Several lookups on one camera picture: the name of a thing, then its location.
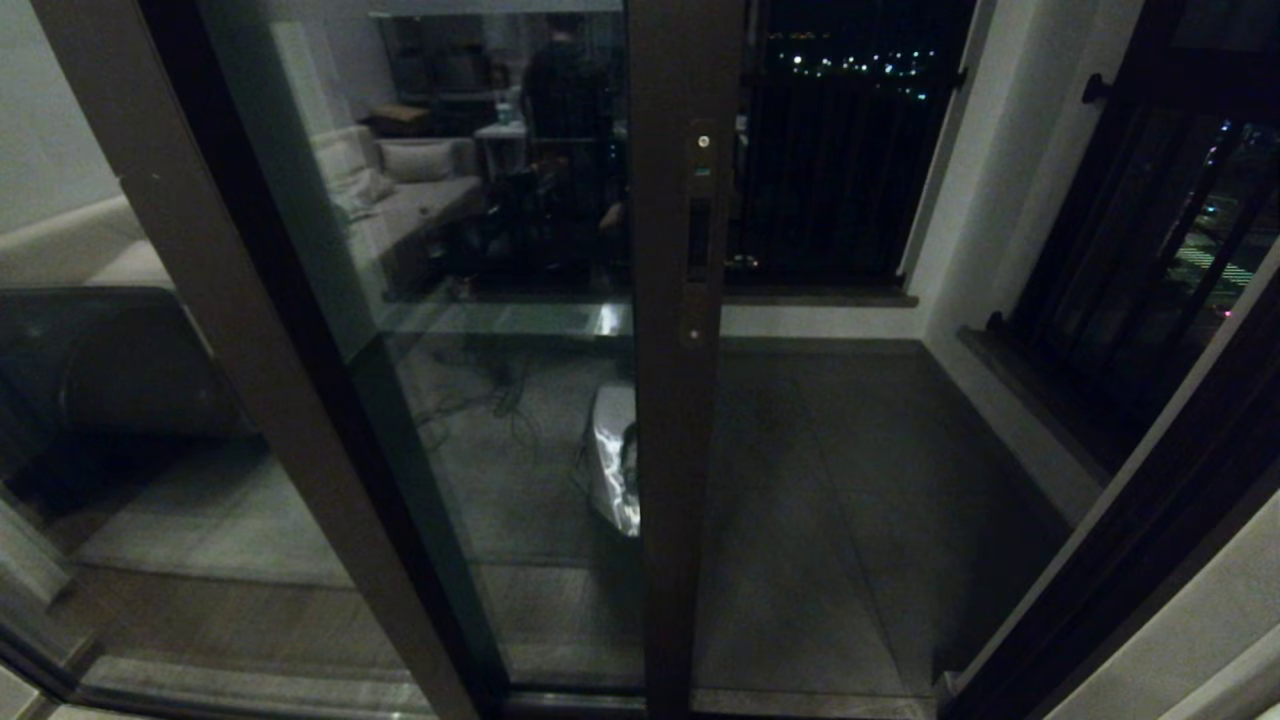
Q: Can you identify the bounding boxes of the brown framed sliding glass door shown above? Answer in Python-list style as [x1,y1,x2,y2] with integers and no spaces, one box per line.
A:
[195,0,749,720]

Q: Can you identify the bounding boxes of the recessed door pull handle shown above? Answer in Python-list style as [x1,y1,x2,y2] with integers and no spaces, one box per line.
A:
[686,197,713,284]

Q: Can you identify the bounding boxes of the long stone balcony sill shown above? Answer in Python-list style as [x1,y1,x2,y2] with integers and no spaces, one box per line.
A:
[385,285,919,308]

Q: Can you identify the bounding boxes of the brown framed fixed glass door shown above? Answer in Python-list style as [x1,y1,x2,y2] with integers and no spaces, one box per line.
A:
[0,0,509,720]

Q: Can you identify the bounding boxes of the short stone balcony sill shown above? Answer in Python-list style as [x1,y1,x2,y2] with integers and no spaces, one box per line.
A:
[957,324,1143,489]

